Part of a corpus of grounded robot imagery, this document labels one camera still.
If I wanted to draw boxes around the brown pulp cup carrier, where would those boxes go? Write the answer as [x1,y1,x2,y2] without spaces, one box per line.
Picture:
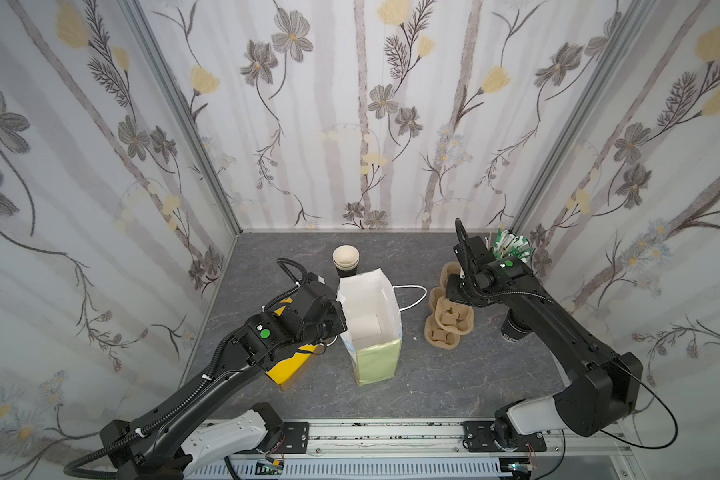
[424,287,460,350]
[429,262,475,336]

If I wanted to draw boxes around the black paper coffee cup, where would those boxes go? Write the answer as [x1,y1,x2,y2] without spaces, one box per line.
[500,310,532,343]

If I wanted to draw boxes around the green white paper bag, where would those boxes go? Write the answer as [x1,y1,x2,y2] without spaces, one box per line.
[337,269,428,386]

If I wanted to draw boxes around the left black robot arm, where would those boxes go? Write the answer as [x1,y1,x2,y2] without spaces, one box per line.
[63,258,347,479]

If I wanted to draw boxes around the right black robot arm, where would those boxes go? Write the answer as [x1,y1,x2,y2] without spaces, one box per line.
[446,220,651,450]

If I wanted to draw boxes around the green white wrapped straws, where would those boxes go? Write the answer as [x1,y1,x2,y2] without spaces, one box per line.
[489,229,534,264]

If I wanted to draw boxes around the yellow napkins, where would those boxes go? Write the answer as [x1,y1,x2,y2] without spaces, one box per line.
[266,344,321,391]

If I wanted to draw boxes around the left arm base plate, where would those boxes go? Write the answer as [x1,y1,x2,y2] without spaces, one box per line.
[276,422,310,455]

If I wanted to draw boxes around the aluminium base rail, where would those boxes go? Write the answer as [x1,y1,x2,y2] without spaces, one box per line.
[181,411,645,479]

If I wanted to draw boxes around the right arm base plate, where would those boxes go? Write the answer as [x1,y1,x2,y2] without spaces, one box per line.
[462,420,547,453]

